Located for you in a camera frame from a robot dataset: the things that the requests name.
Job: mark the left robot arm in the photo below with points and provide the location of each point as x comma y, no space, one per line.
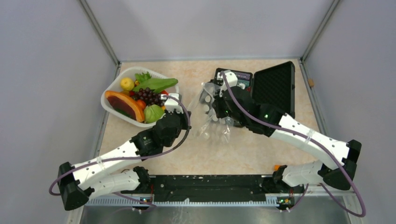
81,182

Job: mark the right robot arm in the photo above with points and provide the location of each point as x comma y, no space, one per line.
336,162

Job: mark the dark red grape bunch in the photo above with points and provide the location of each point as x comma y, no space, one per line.
148,97

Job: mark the green lettuce leaf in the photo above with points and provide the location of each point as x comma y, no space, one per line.
156,84

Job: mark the poker chips in case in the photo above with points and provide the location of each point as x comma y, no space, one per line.
244,80

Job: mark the yellow lemon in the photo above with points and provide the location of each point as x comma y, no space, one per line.
127,84

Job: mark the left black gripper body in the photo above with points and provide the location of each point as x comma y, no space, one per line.
184,124

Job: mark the clear zip top bag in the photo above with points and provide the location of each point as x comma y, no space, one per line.
206,126

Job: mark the black carrying case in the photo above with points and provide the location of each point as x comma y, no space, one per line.
271,95

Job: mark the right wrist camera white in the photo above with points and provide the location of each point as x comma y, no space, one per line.
227,79

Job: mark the green cabbage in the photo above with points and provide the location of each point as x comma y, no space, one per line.
153,113

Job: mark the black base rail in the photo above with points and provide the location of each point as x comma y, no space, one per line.
212,188

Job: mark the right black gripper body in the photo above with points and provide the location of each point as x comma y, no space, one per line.
222,109

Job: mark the papaya slice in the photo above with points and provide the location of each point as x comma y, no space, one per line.
125,105

